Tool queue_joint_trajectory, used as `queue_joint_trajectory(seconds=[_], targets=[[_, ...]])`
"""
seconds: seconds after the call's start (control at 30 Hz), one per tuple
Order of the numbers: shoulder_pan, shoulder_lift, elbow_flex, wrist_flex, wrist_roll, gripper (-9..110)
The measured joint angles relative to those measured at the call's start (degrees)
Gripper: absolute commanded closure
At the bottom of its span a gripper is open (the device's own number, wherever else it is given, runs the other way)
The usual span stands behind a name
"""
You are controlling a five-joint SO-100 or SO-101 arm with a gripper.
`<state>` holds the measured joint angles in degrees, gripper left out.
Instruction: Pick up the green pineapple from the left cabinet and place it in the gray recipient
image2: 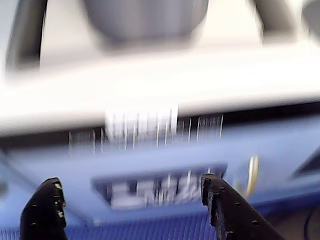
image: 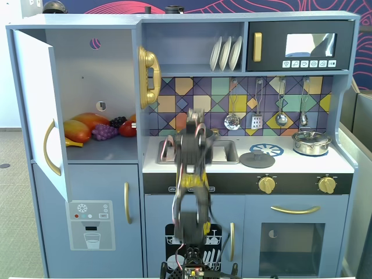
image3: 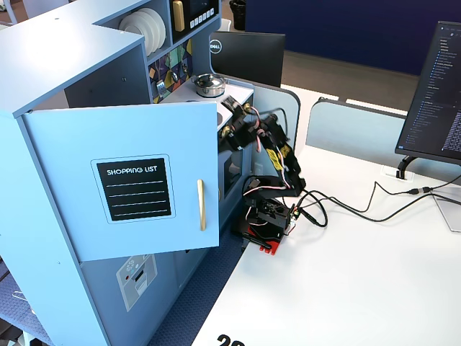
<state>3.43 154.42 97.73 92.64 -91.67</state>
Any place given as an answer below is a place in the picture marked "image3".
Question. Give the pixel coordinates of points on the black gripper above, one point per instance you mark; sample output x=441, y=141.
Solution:
x=235, y=124

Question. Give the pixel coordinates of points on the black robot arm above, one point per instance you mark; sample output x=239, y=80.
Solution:
x=291, y=173

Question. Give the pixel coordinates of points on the cabinet door with shopping list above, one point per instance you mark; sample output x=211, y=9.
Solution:
x=54, y=180

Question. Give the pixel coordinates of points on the gold oven knob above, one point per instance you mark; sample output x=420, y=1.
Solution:
x=246, y=107
x=225, y=132

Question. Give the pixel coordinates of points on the silver toy pot with lid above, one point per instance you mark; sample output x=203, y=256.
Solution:
x=209, y=84

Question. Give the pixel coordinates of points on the light blue desk divider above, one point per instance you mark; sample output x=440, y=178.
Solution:
x=273, y=108
x=345, y=133

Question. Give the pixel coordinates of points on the black Dell monitor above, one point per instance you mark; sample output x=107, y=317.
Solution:
x=248, y=57

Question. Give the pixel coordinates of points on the silver toy ladle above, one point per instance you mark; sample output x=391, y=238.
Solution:
x=175, y=75

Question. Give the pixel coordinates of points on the silver toy spatula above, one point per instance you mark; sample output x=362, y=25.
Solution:
x=160, y=88

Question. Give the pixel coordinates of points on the black trash bin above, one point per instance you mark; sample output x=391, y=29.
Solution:
x=237, y=14

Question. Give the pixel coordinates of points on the black toy microwave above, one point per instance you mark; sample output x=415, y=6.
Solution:
x=201, y=14

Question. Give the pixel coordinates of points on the white toy plate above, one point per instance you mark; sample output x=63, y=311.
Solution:
x=162, y=29
x=130, y=28
x=150, y=27

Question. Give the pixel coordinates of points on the dark blue office partition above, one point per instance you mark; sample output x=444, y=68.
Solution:
x=353, y=32

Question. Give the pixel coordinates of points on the red table clamp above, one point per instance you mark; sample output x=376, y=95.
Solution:
x=271, y=248

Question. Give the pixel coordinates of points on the light blue toy kitchen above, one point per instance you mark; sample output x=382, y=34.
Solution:
x=54, y=54

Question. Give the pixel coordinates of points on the grey ice dispenser sticker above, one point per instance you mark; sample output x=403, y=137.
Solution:
x=138, y=281

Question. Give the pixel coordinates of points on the monitor showing code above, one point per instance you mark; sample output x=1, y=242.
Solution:
x=432, y=101

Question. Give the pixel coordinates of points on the grey monitor base plate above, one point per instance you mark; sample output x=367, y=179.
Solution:
x=452, y=212

